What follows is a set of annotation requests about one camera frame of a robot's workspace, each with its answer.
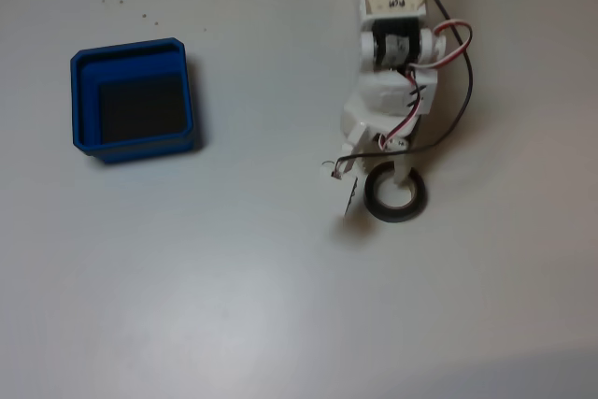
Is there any black camera cable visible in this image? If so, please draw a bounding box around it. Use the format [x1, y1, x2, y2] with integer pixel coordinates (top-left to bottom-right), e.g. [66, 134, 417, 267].
[333, 0, 475, 180]

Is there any black tape roll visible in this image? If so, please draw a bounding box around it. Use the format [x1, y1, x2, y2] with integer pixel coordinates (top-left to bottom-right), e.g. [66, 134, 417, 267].
[363, 161, 429, 224]

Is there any white square camera box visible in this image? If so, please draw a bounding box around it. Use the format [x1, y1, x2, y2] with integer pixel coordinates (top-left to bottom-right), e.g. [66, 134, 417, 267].
[320, 155, 365, 221]

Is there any blue plastic box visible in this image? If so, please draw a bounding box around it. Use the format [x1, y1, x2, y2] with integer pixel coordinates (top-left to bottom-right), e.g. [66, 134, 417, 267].
[69, 36, 195, 165]

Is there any red white servo cable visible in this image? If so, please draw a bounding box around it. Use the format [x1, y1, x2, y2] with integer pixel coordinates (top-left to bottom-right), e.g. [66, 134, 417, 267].
[378, 18, 474, 151]

